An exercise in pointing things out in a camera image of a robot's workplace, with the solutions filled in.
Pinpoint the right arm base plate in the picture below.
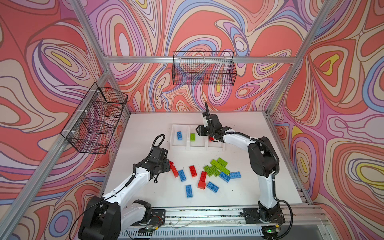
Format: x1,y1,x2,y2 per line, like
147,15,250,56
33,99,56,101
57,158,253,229
240,208,286,225

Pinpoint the blue lego under pile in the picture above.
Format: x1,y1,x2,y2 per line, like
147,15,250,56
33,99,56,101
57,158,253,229
219,172,231,183

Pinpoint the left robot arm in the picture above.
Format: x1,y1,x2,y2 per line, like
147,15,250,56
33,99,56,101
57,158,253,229
78,146,171,240

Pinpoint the right white bin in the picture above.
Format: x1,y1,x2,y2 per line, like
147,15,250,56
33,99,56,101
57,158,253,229
205,127,226,152

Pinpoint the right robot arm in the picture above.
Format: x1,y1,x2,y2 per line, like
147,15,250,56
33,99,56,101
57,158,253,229
196,104,294,225

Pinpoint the black wire basket left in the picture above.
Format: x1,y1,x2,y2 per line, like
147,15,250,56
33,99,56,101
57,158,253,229
61,83,128,155

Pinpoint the green lego top pile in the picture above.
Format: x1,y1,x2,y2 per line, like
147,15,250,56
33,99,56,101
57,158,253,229
217,158,228,167

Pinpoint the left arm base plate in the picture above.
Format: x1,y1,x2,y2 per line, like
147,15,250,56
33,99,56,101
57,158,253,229
132,209,166,227

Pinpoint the left white bin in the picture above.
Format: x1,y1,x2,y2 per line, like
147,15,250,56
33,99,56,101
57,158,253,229
170,124,191,151

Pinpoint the white bin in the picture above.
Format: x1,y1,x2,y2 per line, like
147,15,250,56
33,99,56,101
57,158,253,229
205,127,226,152
170,124,191,151
189,125,207,151

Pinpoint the green lego pile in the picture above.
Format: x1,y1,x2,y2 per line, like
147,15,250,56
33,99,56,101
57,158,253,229
204,166,213,177
210,166,220,177
217,158,228,167

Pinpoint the aluminium front rail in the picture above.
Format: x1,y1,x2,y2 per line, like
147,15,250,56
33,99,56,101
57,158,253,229
137,205,330,234

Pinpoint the green lego long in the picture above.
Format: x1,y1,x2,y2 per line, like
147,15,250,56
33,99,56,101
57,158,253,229
211,160,230,176

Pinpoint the black wire basket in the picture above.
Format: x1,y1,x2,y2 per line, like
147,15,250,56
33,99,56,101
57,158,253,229
61,83,128,155
172,51,238,86

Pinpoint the black wire basket back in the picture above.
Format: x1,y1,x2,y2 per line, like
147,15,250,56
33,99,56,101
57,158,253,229
172,51,238,86

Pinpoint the blue lego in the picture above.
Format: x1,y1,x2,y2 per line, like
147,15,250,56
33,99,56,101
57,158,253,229
219,172,231,183
206,182,219,193
178,170,187,182
230,172,242,180
177,131,183,141
186,185,193,199

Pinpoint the middle white bin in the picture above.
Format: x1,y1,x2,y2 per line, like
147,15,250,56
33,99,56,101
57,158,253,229
189,125,207,151

